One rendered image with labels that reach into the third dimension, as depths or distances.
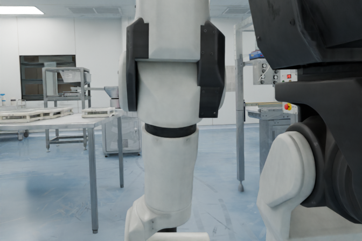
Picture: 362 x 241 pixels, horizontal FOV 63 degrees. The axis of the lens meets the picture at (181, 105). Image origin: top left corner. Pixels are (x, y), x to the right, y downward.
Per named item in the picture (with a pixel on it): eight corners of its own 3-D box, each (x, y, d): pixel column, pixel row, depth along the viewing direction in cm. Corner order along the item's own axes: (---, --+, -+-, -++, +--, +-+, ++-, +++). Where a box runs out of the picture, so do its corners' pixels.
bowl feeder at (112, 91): (103, 109, 476) (102, 86, 474) (106, 108, 512) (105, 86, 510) (133, 108, 482) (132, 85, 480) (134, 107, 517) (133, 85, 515)
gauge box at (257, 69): (258, 84, 259) (257, 62, 258) (252, 85, 270) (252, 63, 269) (280, 84, 264) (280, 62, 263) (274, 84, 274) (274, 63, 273)
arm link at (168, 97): (213, 212, 37) (227, 62, 32) (132, 215, 36) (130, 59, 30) (200, 170, 47) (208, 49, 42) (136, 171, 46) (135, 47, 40)
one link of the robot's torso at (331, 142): (440, 223, 34) (442, 121, 33) (330, 232, 32) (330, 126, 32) (359, 186, 47) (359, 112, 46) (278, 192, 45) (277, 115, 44)
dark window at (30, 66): (21, 101, 715) (19, 55, 709) (21, 101, 716) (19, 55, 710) (77, 99, 730) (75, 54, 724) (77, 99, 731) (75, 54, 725)
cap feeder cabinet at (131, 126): (102, 157, 464) (100, 110, 460) (106, 150, 520) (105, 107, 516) (142, 155, 471) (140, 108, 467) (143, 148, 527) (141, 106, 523)
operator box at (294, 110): (297, 114, 184) (297, 72, 182) (282, 112, 200) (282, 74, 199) (305, 114, 185) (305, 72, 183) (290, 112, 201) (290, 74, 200)
